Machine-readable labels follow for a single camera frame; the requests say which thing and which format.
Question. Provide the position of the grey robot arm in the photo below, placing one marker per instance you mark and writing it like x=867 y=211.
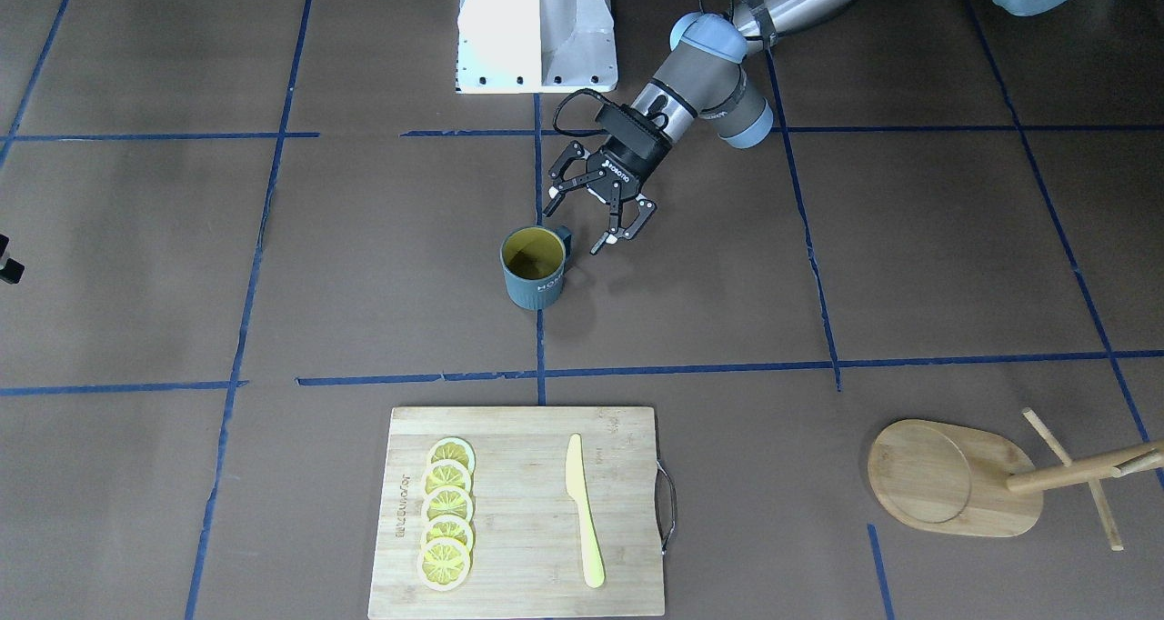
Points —
x=703 y=78

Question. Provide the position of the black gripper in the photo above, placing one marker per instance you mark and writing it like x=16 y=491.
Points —
x=610 y=172

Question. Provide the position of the wooden mug tree rack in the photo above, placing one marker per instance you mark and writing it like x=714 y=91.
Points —
x=953 y=480

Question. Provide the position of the dark teal ribbed mug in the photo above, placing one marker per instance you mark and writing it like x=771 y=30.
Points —
x=534 y=260

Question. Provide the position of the bamboo cutting board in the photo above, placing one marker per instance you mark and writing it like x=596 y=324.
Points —
x=525 y=562

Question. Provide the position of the yellow plastic knife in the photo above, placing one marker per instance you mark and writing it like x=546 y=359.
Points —
x=593 y=569

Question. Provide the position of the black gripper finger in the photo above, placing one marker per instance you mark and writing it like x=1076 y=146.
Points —
x=11 y=270

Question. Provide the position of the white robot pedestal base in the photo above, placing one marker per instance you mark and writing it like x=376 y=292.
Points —
x=512 y=47

